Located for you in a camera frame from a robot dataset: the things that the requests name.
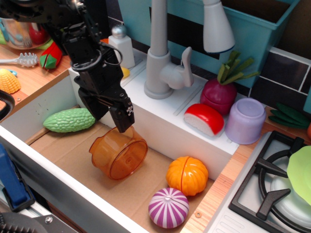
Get dark red toy radish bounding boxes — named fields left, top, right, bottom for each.
left=200, top=50, right=259, bottom=116

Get purple white toy onion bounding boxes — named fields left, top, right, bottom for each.
left=148, top=187, right=190, bottom=229

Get lilac plastic cup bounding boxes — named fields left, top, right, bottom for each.
left=225, top=98, right=266, bottom=145

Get red green toy pepper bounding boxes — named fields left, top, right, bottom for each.
left=39, top=42, right=63, bottom=69

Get dark green felt leaves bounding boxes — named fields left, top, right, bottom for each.
left=268, top=102, right=311, bottom=129

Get yellow toy banana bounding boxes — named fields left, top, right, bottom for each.
left=121, top=67, right=130, bottom=78

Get grey toy faucet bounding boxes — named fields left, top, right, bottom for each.
left=143, top=0, right=236, bottom=100

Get orange transparent plastic pot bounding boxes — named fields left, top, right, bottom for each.
left=89, top=126, right=148, bottom=180

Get cardboard sheet in sink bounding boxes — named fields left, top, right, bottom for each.
left=25, top=104, right=215, bottom=233

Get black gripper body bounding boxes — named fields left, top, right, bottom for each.
left=70, top=47, right=135, bottom=122

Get green toy bitter gourd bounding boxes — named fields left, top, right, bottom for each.
left=43, top=108, right=96, bottom=133

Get silver metal pot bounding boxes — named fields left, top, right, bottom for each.
left=0, top=18, right=51, bottom=50

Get black stove grate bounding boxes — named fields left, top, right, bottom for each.
left=228, top=131, right=311, bottom=233

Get white toy sink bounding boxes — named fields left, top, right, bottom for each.
left=0, top=50, right=239, bottom=233

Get black cable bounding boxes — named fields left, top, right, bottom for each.
left=0, top=89, right=16, bottom=121

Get yellow toy corn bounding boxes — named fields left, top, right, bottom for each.
left=0, top=69, right=21, bottom=94

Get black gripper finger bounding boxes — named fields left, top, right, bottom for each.
left=109, top=106, right=135, bottom=133
left=78, top=87, right=108, bottom=120

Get red white toy cheese wedge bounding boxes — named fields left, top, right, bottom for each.
left=184, top=103, right=225, bottom=137

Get orange toy pumpkin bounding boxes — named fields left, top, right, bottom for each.
left=166, top=156, right=209, bottom=196

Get white salt shaker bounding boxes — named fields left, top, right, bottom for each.
left=108, top=24, right=135, bottom=69

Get white pasta spoon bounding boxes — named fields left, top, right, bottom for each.
left=0, top=53, right=39, bottom=67

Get light green plastic lid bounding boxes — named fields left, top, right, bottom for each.
left=287, top=146, right=311, bottom=205

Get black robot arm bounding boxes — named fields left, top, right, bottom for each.
left=0, top=0, right=135, bottom=133

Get blue clamp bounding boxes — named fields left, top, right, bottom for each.
left=0, top=144, right=35, bottom=213

